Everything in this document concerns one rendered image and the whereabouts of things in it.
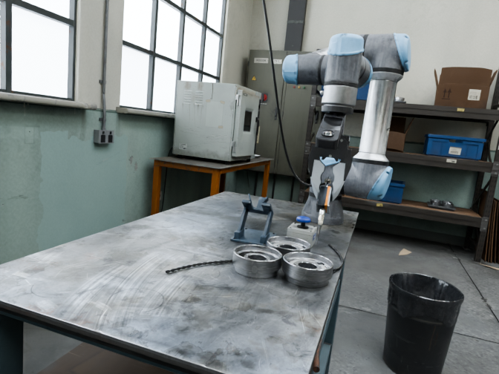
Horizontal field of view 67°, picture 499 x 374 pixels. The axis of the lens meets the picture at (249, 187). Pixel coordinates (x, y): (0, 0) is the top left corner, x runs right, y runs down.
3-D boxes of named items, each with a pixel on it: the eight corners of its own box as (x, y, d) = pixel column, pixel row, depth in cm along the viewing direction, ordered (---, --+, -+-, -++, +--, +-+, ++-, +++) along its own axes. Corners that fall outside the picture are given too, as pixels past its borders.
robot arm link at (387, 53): (346, 194, 137) (370, 39, 131) (389, 201, 130) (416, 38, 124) (337, 196, 126) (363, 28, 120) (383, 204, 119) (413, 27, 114)
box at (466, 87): (491, 109, 362) (500, 67, 356) (428, 105, 384) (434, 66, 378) (485, 112, 395) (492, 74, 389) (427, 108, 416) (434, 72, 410)
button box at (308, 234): (311, 248, 101) (313, 231, 100) (285, 243, 103) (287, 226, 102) (315, 241, 108) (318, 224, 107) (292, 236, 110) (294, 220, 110)
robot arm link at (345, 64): (369, 41, 85) (361, 30, 78) (362, 90, 87) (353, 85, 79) (336, 41, 89) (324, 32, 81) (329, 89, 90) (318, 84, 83)
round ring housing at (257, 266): (231, 277, 76) (233, 258, 75) (232, 260, 86) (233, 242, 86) (282, 282, 76) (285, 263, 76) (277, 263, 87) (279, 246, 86)
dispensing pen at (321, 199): (309, 240, 80) (322, 171, 87) (310, 245, 84) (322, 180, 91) (319, 241, 80) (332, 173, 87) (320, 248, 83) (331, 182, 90)
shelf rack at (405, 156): (481, 263, 375) (524, 55, 344) (293, 228, 435) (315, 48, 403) (468, 248, 428) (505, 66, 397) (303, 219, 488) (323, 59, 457)
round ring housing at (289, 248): (296, 251, 97) (298, 235, 97) (316, 266, 88) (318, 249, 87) (258, 251, 94) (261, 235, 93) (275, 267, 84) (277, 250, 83)
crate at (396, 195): (402, 199, 436) (405, 181, 432) (402, 205, 401) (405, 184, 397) (356, 193, 454) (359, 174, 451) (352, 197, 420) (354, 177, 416)
